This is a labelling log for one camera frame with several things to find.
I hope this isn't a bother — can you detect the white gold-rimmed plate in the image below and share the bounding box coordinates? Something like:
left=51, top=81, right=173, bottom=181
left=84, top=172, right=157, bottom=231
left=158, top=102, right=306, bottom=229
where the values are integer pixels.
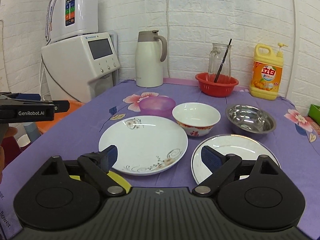
left=191, top=134, right=281, bottom=185

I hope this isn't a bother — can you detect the white floral plate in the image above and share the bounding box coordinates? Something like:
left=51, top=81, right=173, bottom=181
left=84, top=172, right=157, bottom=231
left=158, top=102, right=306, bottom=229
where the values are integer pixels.
left=99, top=115, right=188, bottom=176

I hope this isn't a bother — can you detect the stainless steel bowl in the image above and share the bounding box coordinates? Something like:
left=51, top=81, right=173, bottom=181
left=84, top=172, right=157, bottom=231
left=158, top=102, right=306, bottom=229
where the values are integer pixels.
left=225, top=104, right=277, bottom=138

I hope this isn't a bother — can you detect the white red-patterned ceramic bowl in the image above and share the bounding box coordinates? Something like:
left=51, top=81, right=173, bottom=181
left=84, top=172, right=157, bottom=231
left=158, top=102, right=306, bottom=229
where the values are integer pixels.
left=172, top=102, right=221, bottom=137

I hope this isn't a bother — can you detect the purple plastic bowl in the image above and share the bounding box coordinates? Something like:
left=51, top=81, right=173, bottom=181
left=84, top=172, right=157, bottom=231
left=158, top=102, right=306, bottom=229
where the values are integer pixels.
left=139, top=96, right=176, bottom=118

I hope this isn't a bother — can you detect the person's left hand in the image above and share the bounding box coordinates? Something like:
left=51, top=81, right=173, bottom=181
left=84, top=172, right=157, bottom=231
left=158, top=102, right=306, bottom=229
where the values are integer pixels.
left=0, top=127, right=18, bottom=183

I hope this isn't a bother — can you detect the orange plastic basin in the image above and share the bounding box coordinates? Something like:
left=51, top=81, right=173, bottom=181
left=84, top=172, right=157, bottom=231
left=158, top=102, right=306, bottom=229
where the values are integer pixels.
left=36, top=100, right=84, bottom=134

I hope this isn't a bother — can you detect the grey blue cylinder bottle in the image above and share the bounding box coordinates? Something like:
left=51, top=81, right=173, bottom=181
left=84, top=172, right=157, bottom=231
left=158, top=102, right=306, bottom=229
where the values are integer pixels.
left=23, top=122, right=41, bottom=143

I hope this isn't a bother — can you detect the white water dispenser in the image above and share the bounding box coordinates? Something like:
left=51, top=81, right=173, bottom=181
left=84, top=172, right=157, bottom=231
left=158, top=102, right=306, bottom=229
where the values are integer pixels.
left=41, top=31, right=120, bottom=103

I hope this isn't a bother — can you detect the red plastic basket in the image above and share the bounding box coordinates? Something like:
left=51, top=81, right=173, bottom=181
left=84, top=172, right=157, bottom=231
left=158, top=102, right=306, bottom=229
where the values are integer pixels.
left=195, top=73, right=239, bottom=98

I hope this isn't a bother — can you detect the purple floral tablecloth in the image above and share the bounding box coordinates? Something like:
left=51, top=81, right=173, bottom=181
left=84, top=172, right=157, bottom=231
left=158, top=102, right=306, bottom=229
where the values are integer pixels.
left=1, top=80, right=319, bottom=239

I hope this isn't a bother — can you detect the black straw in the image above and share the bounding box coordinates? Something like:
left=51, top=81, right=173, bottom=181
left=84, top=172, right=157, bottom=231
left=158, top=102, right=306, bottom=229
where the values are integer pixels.
left=213, top=38, right=233, bottom=84

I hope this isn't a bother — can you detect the white water purifier unit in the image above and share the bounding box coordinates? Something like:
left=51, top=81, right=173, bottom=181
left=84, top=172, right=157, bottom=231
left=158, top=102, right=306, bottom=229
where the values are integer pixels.
left=44, top=0, right=98, bottom=43

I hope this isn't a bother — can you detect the green box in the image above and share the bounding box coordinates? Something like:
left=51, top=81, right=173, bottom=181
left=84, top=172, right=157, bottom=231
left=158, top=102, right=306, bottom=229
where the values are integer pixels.
left=308, top=104, right=320, bottom=125

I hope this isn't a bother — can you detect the white thermos jug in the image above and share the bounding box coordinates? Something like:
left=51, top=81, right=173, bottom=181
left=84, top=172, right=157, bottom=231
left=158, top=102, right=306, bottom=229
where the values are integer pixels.
left=135, top=30, right=168, bottom=88

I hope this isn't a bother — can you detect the yellow dish soap bottle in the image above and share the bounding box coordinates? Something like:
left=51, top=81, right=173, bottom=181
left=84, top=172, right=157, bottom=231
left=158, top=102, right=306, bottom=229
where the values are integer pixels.
left=249, top=43, right=288, bottom=101

